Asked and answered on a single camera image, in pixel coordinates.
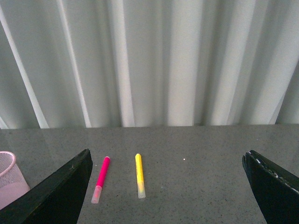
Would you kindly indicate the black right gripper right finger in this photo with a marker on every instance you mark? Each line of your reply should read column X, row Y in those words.
column 275, row 189

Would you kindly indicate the yellow highlighter pen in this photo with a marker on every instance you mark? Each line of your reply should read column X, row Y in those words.
column 139, row 177

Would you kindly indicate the white pleated curtain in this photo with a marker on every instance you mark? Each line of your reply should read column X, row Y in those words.
column 130, row 63

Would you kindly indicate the pink highlighter pen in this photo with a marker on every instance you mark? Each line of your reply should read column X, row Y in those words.
column 100, row 181

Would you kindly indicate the pink mesh pen cup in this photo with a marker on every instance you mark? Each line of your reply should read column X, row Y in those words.
column 12, row 182

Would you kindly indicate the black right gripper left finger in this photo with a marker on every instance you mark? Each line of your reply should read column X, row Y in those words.
column 58, row 199

